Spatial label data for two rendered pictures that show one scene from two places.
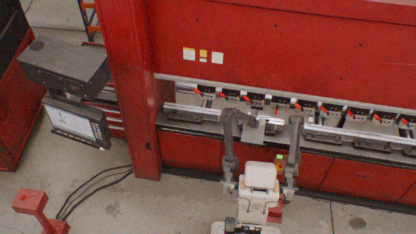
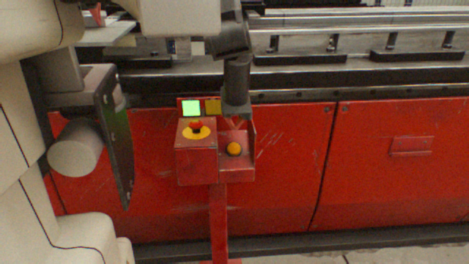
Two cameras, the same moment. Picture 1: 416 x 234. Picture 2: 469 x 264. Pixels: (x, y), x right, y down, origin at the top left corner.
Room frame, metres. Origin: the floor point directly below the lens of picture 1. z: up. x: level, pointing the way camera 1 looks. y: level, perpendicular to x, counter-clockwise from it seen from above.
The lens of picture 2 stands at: (1.13, -0.58, 1.16)
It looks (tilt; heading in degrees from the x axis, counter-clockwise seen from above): 31 degrees down; 347
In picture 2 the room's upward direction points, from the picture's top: straight up
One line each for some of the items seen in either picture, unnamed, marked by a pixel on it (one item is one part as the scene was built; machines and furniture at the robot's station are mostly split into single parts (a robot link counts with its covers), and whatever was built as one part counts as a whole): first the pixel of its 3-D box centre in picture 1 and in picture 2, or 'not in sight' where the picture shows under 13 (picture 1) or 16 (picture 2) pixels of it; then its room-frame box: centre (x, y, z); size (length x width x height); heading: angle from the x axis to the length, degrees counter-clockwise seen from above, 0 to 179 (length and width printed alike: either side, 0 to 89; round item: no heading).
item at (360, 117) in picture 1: (357, 110); not in sight; (2.05, -1.16, 1.26); 0.15 x 0.09 x 0.17; 82
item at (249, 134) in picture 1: (253, 130); (91, 32); (2.01, -0.38, 1.00); 0.26 x 0.18 x 0.01; 172
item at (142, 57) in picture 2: (257, 129); (122, 61); (2.09, -0.43, 0.89); 0.30 x 0.05 x 0.03; 82
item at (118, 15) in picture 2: not in sight; (120, 10); (2.31, -0.42, 1.01); 0.26 x 0.12 x 0.05; 172
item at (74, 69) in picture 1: (77, 100); not in sight; (1.82, 0.92, 1.53); 0.51 x 0.25 x 0.85; 71
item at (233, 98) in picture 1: (231, 92); not in sight; (2.18, -0.17, 1.26); 0.15 x 0.09 x 0.17; 82
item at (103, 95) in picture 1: (93, 104); not in sight; (2.06, 0.93, 1.18); 0.40 x 0.24 x 0.07; 82
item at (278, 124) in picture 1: (260, 122); (130, 46); (2.15, -0.45, 0.92); 0.39 x 0.06 x 0.10; 82
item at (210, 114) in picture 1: (192, 112); not in sight; (2.23, 0.15, 0.92); 0.50 x 0.06 x 0.10; 82
